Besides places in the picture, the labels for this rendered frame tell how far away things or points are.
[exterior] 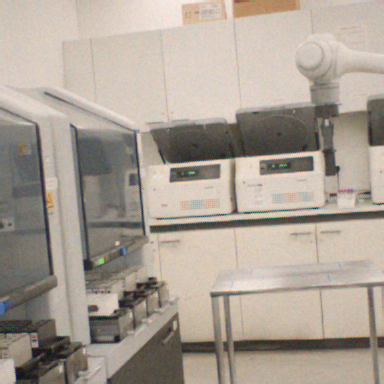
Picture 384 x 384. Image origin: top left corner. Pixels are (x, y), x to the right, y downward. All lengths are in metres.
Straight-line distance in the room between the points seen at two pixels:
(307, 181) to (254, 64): 0.90
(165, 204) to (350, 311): 1.36
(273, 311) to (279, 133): 1.20
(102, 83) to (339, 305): 2.21
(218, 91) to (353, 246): 1.37
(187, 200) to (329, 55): 2.67
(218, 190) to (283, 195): 0.42
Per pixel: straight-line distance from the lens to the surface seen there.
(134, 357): 2.26
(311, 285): 2.33
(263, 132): 4.68
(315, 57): 1.88
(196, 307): 4.52
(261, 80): 4.64
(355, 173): 4.93
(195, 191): 4.41
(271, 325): 4.46
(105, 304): 2.14
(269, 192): 4.34
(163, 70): 4.78
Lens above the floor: 1.27
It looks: 3 degrees down
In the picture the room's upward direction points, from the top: 5 degrees counter-clockwise
